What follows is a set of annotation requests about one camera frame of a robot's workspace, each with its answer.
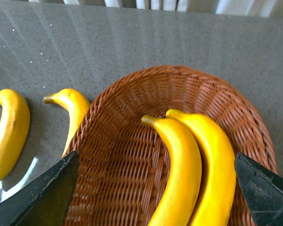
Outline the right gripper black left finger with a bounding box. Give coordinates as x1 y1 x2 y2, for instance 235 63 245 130
0 151 80 226

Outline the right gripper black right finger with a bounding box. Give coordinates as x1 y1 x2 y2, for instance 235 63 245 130
234 153 283 226

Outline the yellow banana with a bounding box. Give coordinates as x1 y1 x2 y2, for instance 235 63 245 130
43 88 91 157
0 89 30 181

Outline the rear banana in basket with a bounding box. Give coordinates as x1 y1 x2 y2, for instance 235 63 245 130
166 109 236 226

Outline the banana in basket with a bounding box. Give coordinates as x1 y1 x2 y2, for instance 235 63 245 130
141 115 202 226
166 109 236 226

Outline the right wicker basket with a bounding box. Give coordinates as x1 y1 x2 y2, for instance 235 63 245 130
64 65 277 226

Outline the front banana in basket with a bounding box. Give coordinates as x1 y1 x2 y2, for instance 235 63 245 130
141 115 202 226

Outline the white pleated curtain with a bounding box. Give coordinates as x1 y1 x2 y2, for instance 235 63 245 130
28 0 283 18

